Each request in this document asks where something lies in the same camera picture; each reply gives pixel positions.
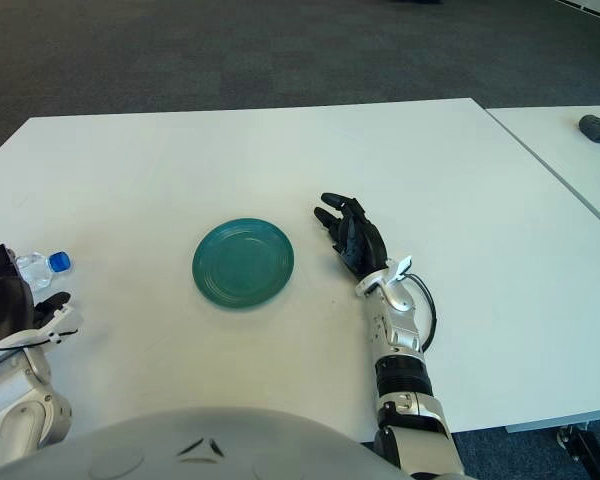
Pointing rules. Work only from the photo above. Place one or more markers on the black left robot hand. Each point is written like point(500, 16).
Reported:
point(5, 305)

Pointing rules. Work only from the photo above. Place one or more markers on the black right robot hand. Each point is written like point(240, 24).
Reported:
point(362, 245)

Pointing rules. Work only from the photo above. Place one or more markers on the clear bottle with blue cap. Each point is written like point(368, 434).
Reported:
point(40, 270)

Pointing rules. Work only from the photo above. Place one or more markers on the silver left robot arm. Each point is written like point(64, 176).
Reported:
point(25, 400)

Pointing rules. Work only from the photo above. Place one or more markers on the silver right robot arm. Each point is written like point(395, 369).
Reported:
point(400, 340)

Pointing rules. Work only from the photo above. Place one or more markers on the green round plate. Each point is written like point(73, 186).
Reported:
point(242, 265)

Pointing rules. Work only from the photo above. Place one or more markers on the grey robot torso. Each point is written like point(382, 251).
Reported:
point(180, 450)

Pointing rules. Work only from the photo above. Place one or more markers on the black table frame with caster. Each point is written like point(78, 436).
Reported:
point(587, 445)

